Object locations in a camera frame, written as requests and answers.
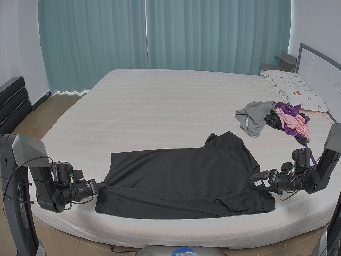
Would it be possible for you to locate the grey garment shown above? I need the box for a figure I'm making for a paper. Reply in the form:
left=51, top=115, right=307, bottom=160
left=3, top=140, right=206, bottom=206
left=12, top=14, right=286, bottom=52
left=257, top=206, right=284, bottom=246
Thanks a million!
left=234, top=101, right=277, bottom=137

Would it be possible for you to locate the blue-green curtain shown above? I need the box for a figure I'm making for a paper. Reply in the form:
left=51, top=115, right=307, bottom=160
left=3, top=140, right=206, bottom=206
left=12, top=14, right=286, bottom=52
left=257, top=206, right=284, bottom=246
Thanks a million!
left=39, top=0, right=148, bottom=95
left=145, top=0, right=292, bottom=75

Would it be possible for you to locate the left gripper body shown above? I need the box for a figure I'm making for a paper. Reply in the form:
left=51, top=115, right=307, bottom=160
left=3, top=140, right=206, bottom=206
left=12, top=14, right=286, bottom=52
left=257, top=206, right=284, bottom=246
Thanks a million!
left=71, top=180, right=100, bottom=201

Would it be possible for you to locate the pile of clothes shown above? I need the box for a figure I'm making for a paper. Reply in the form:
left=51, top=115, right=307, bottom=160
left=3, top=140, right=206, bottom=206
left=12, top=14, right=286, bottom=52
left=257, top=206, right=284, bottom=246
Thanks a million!
left=264, top=102, right=317, bottom=165

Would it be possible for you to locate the bed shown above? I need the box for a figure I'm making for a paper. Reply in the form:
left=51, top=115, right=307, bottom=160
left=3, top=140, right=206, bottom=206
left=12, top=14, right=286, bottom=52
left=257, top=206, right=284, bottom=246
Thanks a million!
left=12, top=43, right=341, bottom=250

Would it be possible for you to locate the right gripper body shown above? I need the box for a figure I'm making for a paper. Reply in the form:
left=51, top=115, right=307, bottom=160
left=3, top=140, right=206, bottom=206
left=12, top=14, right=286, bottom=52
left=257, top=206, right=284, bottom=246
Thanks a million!
left=268, top=169, right=294, bottom=193

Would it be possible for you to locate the black chest of drawers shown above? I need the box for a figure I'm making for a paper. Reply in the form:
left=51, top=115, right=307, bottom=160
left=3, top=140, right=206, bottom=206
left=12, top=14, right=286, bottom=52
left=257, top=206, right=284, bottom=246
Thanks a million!
left=0, top=76, right=34, bottom=135

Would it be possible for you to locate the grey bedside table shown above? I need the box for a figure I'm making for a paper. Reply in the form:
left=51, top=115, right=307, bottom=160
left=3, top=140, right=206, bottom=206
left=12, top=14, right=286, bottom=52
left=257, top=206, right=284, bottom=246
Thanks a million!
left=260, top=50, right=297, bottom=75

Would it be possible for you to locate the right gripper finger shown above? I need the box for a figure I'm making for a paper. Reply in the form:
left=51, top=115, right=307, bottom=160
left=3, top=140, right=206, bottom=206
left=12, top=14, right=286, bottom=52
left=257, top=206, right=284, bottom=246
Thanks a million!
left=251, top=171, right=270, bottom=181
left=263, top=186, right=283, bottom=196

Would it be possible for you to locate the white printed pillow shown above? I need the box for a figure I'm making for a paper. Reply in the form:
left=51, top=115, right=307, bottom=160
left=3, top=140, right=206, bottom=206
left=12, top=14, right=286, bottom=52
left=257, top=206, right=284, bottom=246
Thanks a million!
left=260, top=70, right=329, bottom=113

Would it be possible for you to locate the black T-shirt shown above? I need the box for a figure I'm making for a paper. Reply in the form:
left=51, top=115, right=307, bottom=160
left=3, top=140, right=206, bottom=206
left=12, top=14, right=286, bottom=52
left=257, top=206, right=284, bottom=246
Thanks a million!
left=95, top=131, right=276, bottom=219

